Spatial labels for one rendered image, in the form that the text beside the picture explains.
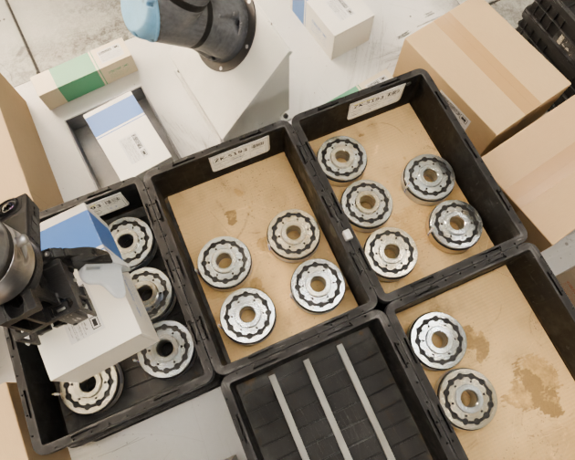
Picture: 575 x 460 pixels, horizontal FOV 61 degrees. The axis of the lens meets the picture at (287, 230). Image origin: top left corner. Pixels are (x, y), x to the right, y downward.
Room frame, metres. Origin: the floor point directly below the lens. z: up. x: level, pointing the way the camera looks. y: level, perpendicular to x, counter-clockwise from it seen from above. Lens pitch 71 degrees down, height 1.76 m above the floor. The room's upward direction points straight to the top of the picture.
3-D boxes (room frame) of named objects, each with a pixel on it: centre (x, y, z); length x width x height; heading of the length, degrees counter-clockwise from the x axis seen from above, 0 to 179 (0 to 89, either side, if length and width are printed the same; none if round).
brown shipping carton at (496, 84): (0.70, -0.44, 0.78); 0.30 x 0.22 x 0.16; 35
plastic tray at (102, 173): (0.54, 0.37, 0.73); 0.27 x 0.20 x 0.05; 29
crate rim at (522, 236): (0.39, -0.22, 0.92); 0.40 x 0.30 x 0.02; 24
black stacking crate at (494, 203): (0.39, -0.22, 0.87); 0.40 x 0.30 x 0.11; 24
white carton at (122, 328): (0.13, 0.28, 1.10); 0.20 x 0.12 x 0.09; 29
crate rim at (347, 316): (0.27, 0.06, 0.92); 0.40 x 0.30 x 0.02; 24
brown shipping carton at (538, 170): (0.45, -0.57, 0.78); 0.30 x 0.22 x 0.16; 124
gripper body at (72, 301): (0.11, 0.27, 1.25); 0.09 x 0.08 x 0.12; 29
